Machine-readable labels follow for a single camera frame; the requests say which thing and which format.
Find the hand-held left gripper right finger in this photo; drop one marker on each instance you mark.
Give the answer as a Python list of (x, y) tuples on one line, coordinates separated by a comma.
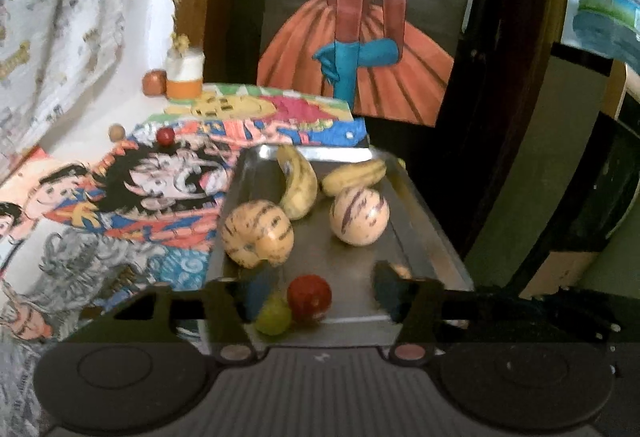
[(386, 288)]

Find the small green fruit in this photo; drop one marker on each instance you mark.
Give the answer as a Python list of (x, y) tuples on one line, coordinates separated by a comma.
[(274, 315)]

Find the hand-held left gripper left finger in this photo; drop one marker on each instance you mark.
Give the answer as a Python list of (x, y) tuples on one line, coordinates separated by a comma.
[(256, 299)]

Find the metal tray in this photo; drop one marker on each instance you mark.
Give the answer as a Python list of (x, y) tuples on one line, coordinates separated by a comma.
[(330, 262)]

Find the striped pepino melon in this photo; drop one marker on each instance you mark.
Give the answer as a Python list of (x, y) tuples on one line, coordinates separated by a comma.
[(257, 234), (359, 216)]

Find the brown round fruit by cup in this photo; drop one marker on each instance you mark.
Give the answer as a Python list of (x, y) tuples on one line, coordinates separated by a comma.
[(154, 82)]

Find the dark wooden frame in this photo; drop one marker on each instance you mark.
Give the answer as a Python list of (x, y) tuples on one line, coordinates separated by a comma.
[(520, 82)]

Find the yellow smiley poster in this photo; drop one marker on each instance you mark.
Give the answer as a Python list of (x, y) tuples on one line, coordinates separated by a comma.
[(240, 106)]

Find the small brown ball fruit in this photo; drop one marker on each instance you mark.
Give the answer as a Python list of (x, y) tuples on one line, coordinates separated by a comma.
[(116, 132)]

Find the yellow dried flowers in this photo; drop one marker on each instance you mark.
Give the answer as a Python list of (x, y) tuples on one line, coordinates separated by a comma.
[(180, 37)]

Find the yellow banana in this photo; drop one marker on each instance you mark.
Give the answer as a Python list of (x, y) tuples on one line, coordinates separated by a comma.
[(352, 176), (299, 187)]

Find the orange dress wall poster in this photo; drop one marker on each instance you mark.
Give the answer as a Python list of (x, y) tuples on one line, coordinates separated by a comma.
[(360, 67)]

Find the small red fruit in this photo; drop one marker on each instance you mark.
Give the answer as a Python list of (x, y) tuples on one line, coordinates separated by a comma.
[(309, 298), (166, 135)]

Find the orange and white jar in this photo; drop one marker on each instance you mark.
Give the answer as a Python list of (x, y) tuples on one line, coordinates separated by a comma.
[(184, 77)]

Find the white cartoon printed blanket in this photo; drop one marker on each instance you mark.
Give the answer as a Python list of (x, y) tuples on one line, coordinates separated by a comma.
[(65, 32)]

